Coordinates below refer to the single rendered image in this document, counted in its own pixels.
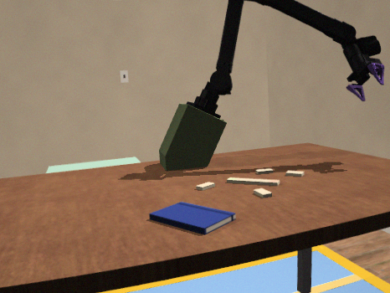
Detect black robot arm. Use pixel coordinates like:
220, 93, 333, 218
187, 0, 382, 119

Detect blue notebook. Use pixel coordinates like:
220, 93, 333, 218
149, 202, 236, 235

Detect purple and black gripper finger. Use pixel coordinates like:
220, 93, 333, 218
367, 63, 384, 85
346, 85, 365, 101

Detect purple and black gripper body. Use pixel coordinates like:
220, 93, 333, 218
347, 54, 379, 85

